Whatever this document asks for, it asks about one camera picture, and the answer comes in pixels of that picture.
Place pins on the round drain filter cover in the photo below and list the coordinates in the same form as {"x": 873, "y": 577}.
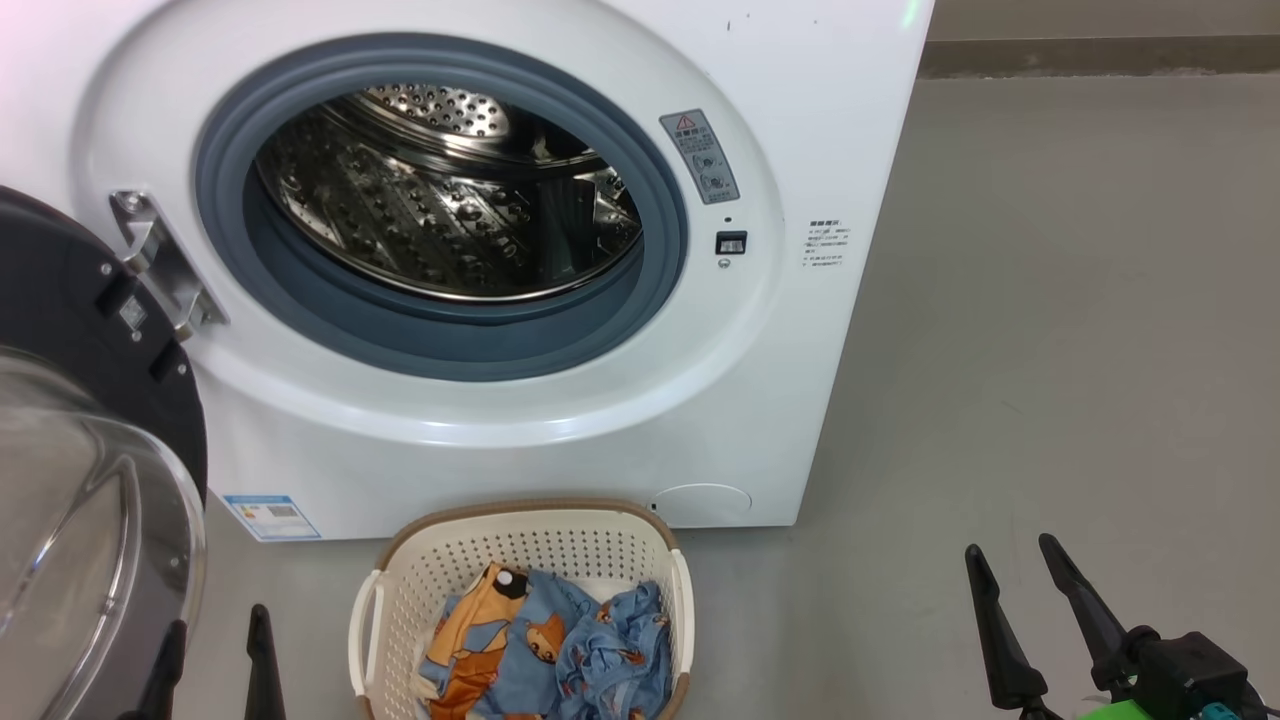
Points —
{"x": 702, "y": 506}

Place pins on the black round glass washer door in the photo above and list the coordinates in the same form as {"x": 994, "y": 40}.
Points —
{"x": 60, "y": 300}

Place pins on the white front-load washing machine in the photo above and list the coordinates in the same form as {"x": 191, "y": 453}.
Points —
{"x": 700, "y": 420}

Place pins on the black door lock slot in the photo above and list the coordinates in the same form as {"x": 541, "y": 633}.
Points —
{"x": 731, "y": 243}

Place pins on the grey warning sticker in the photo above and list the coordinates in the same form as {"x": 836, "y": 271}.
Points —
{"x": 700, "y": 155}

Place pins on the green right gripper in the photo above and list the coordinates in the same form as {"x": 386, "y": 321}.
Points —
{"x": 1115, "y": 713}

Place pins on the blue energy label sticker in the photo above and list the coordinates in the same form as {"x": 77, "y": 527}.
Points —
{"x": 270, "y": 517}

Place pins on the blue cartoon print garment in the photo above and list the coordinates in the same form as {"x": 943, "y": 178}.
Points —
{"x": 620, "y": 650}

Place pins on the perforated steel washer drum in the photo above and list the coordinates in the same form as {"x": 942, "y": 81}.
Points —
{"x": 400, "y": 200}

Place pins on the orange and blue cartoon garment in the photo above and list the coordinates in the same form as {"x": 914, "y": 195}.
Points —
{"x": 480, "y": 650}

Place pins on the grey rubber door gasket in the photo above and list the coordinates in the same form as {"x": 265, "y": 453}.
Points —
{"x": 440, "y": 335}

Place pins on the cream perforated laundry basket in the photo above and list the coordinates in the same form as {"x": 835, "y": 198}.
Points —
{"x": 560, "y": 540}

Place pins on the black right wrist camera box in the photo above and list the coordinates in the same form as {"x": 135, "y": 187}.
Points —
{"x": 1185, "y": 670}

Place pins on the metal door hinge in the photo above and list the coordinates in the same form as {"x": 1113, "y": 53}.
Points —
{"x": 165, "y": 265}

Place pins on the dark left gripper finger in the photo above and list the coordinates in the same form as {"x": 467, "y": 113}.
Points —
{"x": 263, "y": 670}
{"x": 165, "y": 680}

